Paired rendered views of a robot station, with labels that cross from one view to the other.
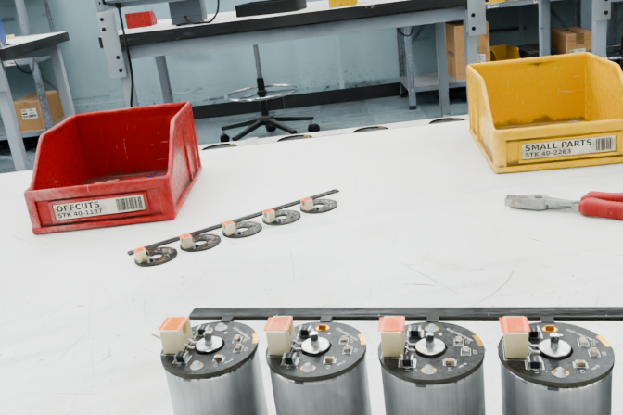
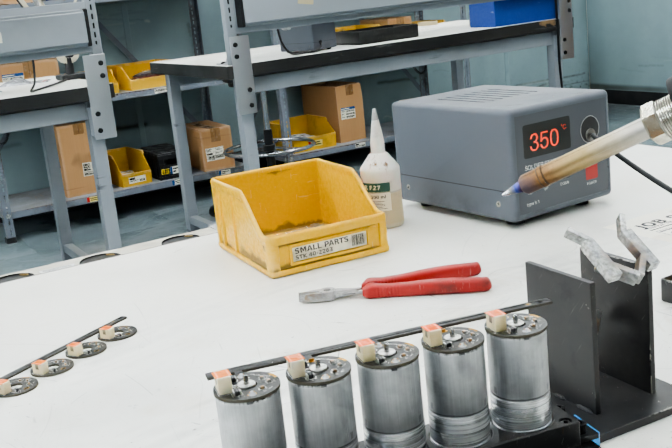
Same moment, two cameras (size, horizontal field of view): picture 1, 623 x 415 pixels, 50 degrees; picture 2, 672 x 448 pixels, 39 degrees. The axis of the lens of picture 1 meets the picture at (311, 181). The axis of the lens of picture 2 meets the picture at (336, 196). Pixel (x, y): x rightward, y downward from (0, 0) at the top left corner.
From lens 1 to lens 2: 0.23 m
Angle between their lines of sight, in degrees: 30
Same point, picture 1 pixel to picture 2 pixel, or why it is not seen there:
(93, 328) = not seen: outside the picture
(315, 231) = (134, 354)
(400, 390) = (381, 377)
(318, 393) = (335, 390)
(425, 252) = (255, 349)
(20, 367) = not seen: outside the picture
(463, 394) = (415, 371)
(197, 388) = (257, 408)
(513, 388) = (438, 362)
